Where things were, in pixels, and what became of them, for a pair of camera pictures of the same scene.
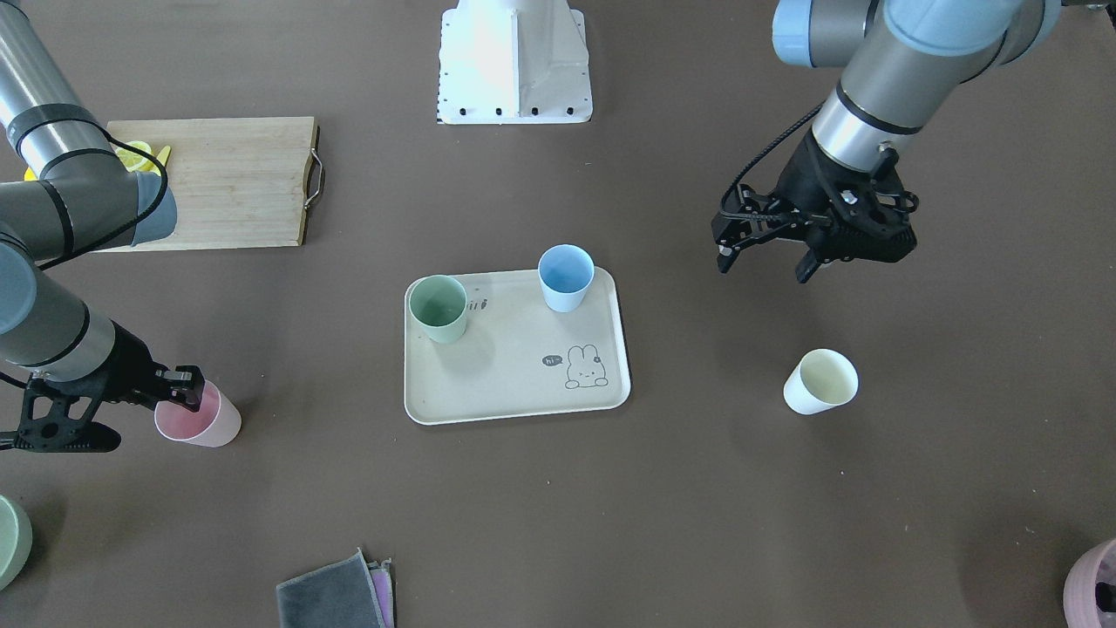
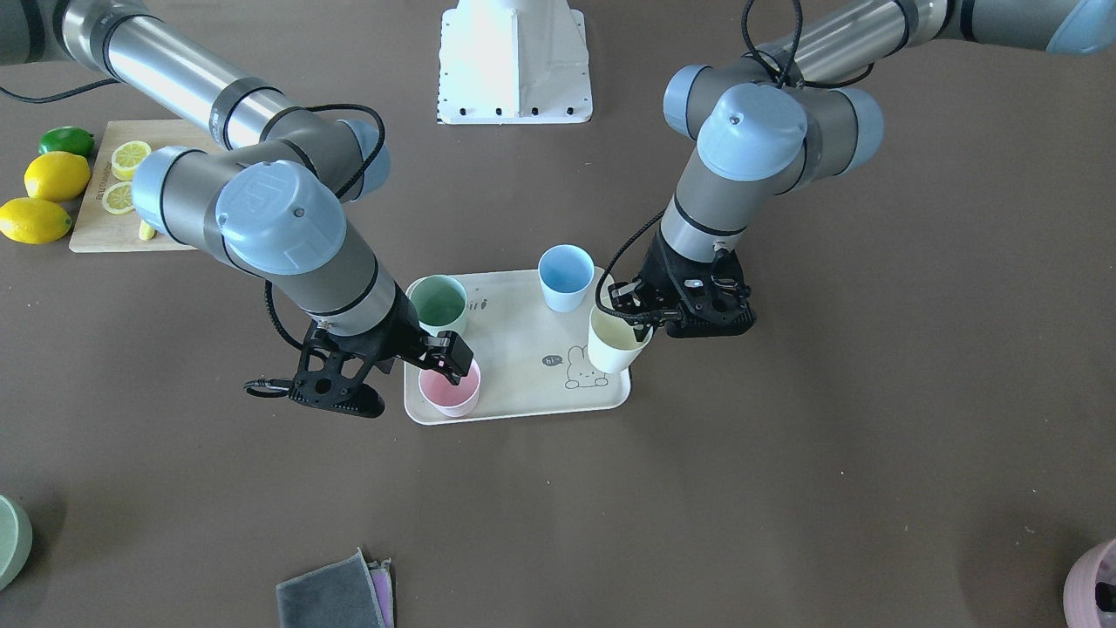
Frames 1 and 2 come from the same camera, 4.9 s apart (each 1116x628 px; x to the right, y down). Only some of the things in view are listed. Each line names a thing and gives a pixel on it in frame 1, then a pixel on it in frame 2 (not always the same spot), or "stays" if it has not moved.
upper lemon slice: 134,161 stays
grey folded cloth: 339,595 stays
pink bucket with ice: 1089,597 stays
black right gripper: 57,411 → 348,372
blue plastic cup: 565,271 stays
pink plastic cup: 214,424 → 454,400
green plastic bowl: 16,540 stays
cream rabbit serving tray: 516,357 stays
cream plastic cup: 822,379 → 612,343
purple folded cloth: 383,581 stays
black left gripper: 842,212 → 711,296
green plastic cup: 438,303 stays
